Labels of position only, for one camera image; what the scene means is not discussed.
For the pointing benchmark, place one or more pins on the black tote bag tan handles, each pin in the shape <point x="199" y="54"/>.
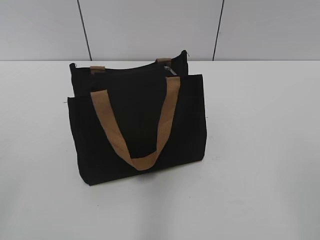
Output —
<point x="128" y="122"/>

